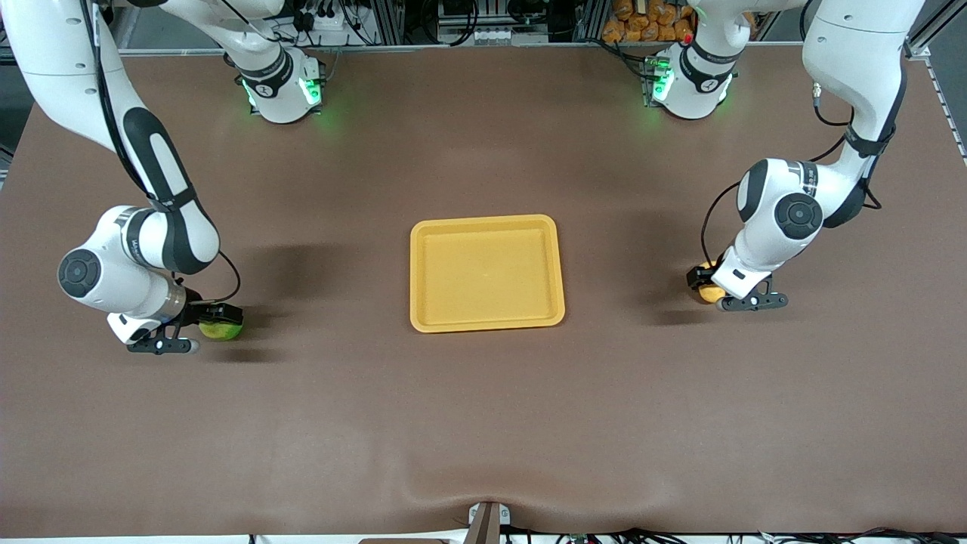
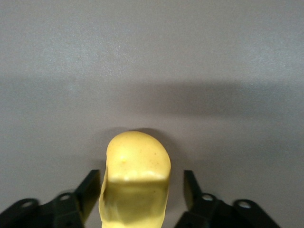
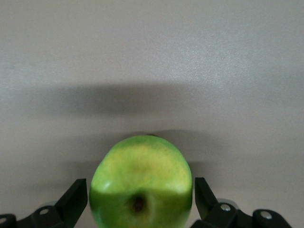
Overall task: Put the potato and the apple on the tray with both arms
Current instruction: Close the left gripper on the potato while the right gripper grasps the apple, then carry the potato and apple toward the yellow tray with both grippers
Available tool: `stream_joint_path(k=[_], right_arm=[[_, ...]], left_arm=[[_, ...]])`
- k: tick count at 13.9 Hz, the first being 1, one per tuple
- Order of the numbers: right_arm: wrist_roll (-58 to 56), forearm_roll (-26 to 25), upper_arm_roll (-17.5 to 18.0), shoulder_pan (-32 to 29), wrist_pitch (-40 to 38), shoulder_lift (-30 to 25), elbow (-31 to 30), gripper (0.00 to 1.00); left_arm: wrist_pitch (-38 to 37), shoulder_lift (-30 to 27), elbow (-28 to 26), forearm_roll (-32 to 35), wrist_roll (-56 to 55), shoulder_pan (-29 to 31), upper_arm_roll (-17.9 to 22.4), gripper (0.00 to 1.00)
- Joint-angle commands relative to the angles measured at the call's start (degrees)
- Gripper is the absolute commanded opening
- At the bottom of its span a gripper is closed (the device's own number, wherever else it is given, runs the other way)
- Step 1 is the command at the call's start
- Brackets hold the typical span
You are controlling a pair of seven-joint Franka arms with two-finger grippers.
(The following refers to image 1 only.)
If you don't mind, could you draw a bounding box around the silver table edge rail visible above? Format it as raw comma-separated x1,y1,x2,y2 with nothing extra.
121,42,805,57

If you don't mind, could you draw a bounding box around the brown table mat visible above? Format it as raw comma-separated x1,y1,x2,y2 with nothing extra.
0,42,967,539

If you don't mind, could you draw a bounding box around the orange packaged snacks pile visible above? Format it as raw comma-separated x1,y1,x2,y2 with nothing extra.
602,0,696,44

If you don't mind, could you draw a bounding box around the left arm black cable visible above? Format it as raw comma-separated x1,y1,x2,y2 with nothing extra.
700,79,904,267

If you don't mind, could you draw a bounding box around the green apple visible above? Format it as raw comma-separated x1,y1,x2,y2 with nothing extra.
198,319,244,342

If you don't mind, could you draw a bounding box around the white power strip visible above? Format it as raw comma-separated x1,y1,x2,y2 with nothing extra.
291,0,362,32

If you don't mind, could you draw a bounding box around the yellow plastic tray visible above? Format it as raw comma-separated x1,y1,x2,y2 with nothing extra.
409,214,566,333

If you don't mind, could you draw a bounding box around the yellow potato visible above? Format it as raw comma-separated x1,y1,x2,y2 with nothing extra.
697,261,728,304

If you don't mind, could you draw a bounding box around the grey metal mount bracket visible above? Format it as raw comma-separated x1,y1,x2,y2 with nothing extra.
467,501,511,544

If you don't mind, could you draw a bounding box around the aluminium profile post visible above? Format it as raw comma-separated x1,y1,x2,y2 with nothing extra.
370,0,405,45
576,0,605,42

